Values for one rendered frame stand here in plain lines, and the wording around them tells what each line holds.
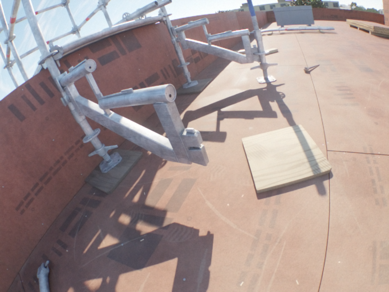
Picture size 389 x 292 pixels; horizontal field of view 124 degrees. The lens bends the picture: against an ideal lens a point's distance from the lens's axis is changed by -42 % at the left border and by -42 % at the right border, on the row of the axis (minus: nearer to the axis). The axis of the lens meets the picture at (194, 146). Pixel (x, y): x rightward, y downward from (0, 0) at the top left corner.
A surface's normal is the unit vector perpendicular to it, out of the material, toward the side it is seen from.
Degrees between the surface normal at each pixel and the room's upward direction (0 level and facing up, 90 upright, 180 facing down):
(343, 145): 0
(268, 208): 0
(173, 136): 90
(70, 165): 90
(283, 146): 0
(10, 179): 90
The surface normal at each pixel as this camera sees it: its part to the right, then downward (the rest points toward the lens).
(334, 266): -0.30, -0.76
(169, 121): -0.44, 0.65
